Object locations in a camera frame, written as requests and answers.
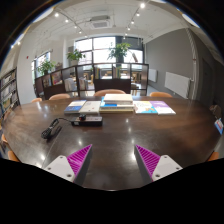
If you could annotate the black power strip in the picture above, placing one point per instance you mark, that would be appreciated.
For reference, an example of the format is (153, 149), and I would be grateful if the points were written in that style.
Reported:
(90, 121)

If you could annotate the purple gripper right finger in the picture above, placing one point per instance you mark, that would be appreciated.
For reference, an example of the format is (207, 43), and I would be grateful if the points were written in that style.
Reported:
(152, 166)

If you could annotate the purple and white book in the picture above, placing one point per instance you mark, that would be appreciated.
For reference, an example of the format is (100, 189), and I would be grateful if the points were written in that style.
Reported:
(162, 108)

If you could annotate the bookshelf at left wall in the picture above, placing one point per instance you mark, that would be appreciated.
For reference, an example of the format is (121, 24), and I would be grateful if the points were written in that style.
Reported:
(8, 91)

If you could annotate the orange chair back left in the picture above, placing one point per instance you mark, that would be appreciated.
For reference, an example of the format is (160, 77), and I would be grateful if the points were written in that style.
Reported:
(59, 96)

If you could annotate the stack of white books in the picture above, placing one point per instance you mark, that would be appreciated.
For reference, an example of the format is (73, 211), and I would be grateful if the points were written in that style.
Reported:
(116, 103)

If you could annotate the green potted plant centre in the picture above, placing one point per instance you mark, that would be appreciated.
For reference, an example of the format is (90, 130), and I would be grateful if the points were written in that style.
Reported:
(119, 51)

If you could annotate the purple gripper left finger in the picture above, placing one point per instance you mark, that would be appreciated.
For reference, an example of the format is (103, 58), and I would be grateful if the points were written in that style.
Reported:
(73, 167)

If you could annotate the orange chair back right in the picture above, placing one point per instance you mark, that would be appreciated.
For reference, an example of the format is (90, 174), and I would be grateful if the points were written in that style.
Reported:
(160, 94)

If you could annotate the green potted plant far left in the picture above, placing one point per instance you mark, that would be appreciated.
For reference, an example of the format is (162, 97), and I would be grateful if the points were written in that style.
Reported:
(46, 67)

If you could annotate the black charger plug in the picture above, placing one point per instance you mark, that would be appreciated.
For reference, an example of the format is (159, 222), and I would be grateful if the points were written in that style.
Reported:
(82, 117)

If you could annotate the green potted plant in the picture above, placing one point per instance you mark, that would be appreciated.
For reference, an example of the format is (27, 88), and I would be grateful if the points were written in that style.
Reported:
(46, 67)
(119, 51)
(74, 57)

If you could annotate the dark display shelf divider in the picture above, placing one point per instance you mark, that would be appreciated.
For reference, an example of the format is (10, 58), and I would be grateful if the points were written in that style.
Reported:
(86, 79)

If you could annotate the ceiling air conditioner unit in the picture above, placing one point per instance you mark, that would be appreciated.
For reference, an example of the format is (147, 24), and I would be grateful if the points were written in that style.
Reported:
(100, 22)

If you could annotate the colourful illustrated book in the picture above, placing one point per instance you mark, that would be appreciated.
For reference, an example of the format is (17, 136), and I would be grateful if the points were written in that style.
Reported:
(144, 107)

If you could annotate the blue book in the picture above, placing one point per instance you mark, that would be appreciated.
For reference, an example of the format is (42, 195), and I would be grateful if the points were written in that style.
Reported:
(74, 106)

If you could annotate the white wall radiator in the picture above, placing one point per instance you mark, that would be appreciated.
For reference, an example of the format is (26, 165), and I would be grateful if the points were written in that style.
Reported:
(177, 84)

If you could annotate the orange chair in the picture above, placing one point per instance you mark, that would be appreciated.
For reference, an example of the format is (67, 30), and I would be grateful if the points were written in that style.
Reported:
(108, 91)
(160, 94)
(59, 96)

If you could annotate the orange chair back centre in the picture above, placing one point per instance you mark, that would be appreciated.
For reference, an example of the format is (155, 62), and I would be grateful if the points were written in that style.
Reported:
(108, 91)

